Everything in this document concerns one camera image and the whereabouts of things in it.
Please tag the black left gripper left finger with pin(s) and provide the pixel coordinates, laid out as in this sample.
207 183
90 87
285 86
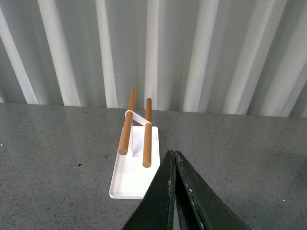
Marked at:
156 210

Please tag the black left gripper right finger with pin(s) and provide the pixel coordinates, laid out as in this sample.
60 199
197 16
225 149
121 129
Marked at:
198 206

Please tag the white towel rack with wooden bars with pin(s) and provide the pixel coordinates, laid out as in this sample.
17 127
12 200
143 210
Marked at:
138 157

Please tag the white pleated curtain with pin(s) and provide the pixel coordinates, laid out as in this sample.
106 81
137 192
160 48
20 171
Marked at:
244 57

